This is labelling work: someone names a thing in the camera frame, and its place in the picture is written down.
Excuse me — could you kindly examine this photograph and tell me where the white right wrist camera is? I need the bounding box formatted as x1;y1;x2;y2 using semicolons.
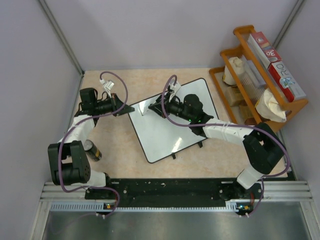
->
167;80;181;96

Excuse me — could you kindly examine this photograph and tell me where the cream paper bag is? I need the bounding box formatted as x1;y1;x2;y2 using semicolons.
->
222;57;246;86
255;89;287;123

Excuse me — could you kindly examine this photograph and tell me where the white whiteboard black frame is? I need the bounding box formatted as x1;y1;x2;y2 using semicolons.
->
127;77;221;165

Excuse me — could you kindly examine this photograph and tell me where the cream paper bag lower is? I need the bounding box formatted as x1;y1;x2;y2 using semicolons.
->
255;89;287;123

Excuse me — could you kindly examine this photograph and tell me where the brown cardboard box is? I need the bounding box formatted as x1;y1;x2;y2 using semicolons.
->
224;86;245;107

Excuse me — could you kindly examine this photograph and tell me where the red white box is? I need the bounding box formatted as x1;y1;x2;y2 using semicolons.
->
247;31;282;67
268;61;307;103

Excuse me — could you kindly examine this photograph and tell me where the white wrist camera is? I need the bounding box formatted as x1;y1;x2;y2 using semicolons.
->
167;80;181;96
99;78;115;98

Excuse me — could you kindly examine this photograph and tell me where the black white marker pen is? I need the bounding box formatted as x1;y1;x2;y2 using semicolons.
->
138;104;149;116

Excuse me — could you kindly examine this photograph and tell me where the grey slotted cable duct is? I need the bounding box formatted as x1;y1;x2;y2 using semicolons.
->
50;201;252;213

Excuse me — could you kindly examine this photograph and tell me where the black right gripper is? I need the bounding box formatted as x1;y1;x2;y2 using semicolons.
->
149;92;194;123

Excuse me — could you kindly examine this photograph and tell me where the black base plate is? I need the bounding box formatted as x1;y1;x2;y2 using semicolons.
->
84;177;270;208

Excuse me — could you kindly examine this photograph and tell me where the clear plastic straw pack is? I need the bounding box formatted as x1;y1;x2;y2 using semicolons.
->
241;55;266;91

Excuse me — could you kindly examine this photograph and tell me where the orange wooden shelf rack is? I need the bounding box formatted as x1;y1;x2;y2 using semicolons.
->
209;25;308;132

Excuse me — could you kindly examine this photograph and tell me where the red white box lower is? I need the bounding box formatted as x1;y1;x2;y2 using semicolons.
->
268;61;307;103

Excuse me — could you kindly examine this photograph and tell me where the cream paper bag upper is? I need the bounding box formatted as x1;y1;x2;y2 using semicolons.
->
222;57;246;86

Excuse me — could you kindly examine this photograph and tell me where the black yellow drink can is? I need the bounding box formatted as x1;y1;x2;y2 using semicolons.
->
83;139;102;162

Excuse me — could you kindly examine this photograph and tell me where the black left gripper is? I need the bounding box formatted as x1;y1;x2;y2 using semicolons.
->
94;93;134;117

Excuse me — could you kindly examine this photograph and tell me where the red white box upper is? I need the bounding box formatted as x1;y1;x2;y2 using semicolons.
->
247;31;282;67

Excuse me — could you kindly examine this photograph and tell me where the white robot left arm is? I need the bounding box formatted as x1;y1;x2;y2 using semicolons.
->
47;87;135;199

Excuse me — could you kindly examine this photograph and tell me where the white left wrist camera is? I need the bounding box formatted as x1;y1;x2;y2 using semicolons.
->
99;78;115;98

